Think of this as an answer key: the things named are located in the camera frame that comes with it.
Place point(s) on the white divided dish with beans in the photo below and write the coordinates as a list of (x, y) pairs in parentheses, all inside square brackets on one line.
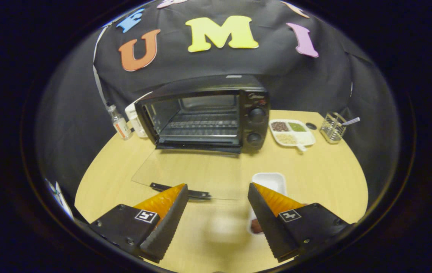
[(303, 138)]

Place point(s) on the black toaster oven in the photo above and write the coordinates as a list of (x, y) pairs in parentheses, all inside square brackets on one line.
[(253, 98)]

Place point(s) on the white foam tray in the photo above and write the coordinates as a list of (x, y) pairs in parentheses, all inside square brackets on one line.
[(270, 182)]

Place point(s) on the white kitchen scale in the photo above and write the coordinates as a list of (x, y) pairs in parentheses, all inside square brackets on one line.
[(134, 121)]

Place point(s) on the small clear glass bottle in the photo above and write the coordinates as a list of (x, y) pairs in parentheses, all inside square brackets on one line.
[(121, 127)]

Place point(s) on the small black round cap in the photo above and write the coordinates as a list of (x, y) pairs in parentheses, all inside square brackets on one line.
[(311, 126)]

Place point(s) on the red-brown meat piece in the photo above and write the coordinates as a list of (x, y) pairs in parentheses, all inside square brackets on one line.
[(255, 226)]

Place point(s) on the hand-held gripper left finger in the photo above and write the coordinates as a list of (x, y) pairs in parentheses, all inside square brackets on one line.
[(168, 223)]

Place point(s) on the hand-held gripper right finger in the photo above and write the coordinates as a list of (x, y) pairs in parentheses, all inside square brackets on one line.
[(269, 223)]

